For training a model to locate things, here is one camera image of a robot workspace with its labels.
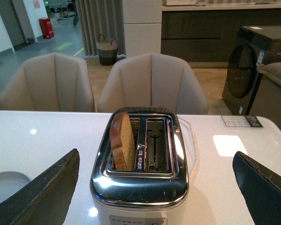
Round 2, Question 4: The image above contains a woven basket with handles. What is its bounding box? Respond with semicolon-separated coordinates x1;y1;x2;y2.
96;34;118;66

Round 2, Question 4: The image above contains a silver two-slot toaster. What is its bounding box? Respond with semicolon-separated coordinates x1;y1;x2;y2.
90;107;198;225

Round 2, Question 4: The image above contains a brown bread slice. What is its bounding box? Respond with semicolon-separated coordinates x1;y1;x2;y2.
110;112;136;171

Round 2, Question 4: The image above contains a beige chair on left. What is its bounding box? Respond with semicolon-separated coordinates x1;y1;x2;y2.
0;53;95;112

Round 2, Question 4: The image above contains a white tall cabinet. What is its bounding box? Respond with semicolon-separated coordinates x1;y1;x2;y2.
122;0;163;58

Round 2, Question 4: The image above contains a dark kitchen counter cabinet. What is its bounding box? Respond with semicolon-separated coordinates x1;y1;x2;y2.
161;5;281;65

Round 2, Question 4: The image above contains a grey round plate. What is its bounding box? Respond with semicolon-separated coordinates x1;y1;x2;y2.
0;171;30;203

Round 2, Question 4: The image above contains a white microwave oven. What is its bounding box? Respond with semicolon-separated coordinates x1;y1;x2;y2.
166;0;198;6

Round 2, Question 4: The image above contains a grey cushioned sofa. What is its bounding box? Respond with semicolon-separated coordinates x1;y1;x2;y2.
250;62;281;130

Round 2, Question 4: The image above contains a grey pleated curtain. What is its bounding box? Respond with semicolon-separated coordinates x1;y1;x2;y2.
75;0;125;56

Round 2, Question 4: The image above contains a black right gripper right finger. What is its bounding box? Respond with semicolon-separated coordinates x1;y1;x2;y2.
232;151;281;225

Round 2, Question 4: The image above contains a dark front-load washing machine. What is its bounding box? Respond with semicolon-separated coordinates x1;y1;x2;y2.
222;26;281;115

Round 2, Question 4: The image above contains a red bin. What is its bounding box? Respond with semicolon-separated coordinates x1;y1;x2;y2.
39;18;54;39

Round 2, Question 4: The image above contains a label sticker on table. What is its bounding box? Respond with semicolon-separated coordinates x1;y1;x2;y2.
222;115;263;128

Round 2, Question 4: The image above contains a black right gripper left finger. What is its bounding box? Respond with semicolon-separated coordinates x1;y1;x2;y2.
0;149;80;225

